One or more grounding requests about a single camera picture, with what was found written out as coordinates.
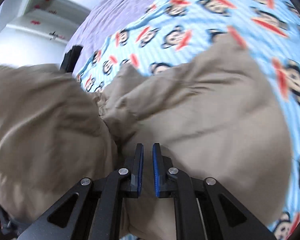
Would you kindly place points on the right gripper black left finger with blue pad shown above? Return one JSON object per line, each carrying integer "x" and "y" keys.
{"x": 133, "y": 183}

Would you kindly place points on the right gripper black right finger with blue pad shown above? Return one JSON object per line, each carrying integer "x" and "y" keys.
{"x": 163, "y": 185}

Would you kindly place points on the beige puffer jacket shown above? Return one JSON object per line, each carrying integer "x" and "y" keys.
{"x": 215, "y": 116}

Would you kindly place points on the black garment on bed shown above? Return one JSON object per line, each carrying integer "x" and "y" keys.
{"x": 70, "y": 59}

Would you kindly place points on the blue striped monkey blanket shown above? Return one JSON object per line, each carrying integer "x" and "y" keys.
{"x": 171, "y": 32}

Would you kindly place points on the purple quilted bedspread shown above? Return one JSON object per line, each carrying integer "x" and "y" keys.
{"x": 104, "y": 20}

